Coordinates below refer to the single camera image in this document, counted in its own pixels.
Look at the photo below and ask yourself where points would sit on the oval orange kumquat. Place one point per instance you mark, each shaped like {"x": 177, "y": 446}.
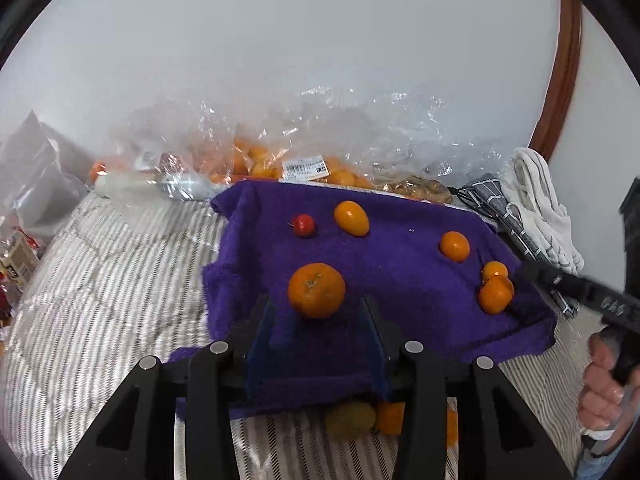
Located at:
{"x": 352, "y": 218}

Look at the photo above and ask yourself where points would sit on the small yellow-green fruit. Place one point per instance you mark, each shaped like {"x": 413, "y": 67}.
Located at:
{"x": 350, "y": 421}

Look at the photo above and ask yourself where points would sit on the purple towel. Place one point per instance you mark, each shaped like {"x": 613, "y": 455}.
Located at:
{"x": 398, "y": 263}

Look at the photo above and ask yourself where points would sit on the clear plastic fruit bag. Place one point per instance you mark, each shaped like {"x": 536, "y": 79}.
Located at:
{"x": 387, "y": 139}

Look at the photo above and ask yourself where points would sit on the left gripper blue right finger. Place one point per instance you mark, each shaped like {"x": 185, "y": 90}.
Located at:
{"x": 373, "y": 334}

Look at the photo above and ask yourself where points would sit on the grey checked cloth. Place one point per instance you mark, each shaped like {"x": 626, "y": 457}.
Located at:
{"x": 485, "y": 196}

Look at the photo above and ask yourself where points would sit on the orange mandarin right edge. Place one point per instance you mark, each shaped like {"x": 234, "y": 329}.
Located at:
{"x": 495, "y": 295}

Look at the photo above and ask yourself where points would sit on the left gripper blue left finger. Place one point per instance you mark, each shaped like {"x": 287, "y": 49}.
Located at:
{"x": 258, "y": 335}

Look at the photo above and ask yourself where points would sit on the clear plastic wrap roll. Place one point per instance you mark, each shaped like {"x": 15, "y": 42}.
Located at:
{"x": 127, "y": 184}

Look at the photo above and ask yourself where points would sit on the brown wooden door frame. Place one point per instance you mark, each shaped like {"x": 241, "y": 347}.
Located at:
{"x": 562, "y": 80}

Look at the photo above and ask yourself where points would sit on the white striped towel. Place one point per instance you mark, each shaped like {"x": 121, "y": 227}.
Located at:
{"x": 526, "y": 182}

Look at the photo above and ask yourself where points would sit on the right hand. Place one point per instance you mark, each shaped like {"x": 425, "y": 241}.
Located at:
{"x": 599, "y": 402}

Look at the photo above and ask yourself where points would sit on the red paper shopping bag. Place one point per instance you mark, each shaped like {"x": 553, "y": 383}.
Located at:
{"x": 6, "y": 301}

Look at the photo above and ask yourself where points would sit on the white translucent plastic bag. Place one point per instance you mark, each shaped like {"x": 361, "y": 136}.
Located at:
{"x": 43, "y": 179}

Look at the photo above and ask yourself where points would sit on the round orange mandarin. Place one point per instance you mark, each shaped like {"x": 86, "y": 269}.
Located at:
{"x": 455, "y": 246}

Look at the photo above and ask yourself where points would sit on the small orange mandarin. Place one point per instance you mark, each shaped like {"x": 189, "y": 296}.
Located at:
{"x": 494, "y": 269}

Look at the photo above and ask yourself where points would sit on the large mandarin orange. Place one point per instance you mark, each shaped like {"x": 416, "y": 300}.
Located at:
{"x": 316, "y": 290}

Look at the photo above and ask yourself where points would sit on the small red fruit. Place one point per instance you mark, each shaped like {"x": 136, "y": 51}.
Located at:
{"x": 303, "y": 226}

